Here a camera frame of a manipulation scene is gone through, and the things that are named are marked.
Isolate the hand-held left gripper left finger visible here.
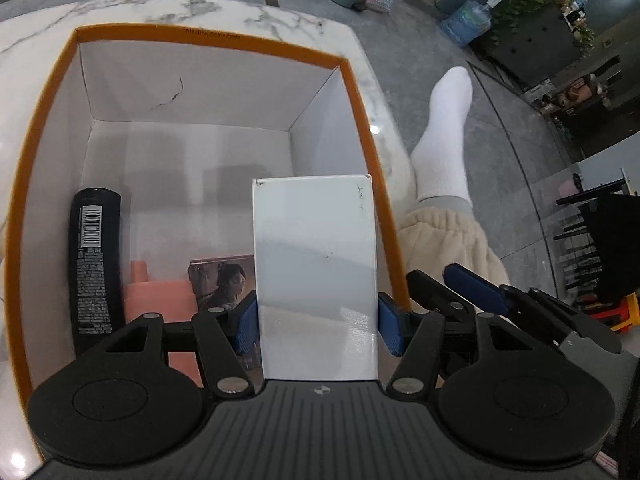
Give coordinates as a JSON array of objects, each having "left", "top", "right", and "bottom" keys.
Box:
[{"left": 101, "top": 299, "right": 259, "bottom": 399}]

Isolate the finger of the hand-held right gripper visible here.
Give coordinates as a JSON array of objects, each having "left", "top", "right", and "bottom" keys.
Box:
[
  {"left": 443, "top": 262, "right": 512, "bottom": 318},
  {"left": 406, "top": 269, "right": 482, "bottom": 322}
]

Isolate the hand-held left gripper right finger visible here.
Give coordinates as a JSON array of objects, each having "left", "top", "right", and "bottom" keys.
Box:
[{"left": 377, "top": 292, "right": 532, "bottom": 397}]

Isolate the dark printed picture box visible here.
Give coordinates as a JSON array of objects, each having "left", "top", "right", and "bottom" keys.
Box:
[{"left": 187, "top": 253, "right": 264, "bottom": 386}]

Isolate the pink plastic cup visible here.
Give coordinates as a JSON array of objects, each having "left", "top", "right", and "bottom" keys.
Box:
[{"left": 124, "top": 260, "right": 207, "bottom": 389}]

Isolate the white box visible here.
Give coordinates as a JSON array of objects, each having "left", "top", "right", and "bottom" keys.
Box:
[{"left": 251, "top": 174, "right": 380, "bottom": 381}]

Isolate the black bottle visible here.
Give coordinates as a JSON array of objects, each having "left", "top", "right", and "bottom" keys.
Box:
[{"left": 68, "top": 187, "right": 127, "bottom": 357}]

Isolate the orange cardboard box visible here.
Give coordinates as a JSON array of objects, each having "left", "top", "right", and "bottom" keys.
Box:
[{"left": 4, "top": 22, "right": 414, "bottom": 411}]

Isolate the person's cream trouser leg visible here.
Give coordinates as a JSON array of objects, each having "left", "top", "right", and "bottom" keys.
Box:
[{"left": 397, "top": 195, "right": 511, "bottom": 311}]

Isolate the yellow stool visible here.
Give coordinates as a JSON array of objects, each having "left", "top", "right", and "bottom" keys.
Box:
[{"left": 585, "top": 292, "right": 640, "bottom": 333}]

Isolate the black chair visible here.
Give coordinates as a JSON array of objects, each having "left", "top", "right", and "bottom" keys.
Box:
[{"left": 556, "top": 180, "right": 640, "bottom": 306}]

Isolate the person's white sock foot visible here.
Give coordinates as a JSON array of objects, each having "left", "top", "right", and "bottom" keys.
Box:
[{"left": 409, "top": 66, "right": 475, "bottom": 211}]

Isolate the dark cabinet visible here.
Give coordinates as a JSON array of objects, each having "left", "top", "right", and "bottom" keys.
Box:
[{"left": 470, "top": 2, "right": 588, "bottom": 88}]

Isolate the blue water jug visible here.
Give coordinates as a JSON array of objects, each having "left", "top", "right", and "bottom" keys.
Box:
[{"left": 440, "top": 0, "right": 502, "bottom": 47}]

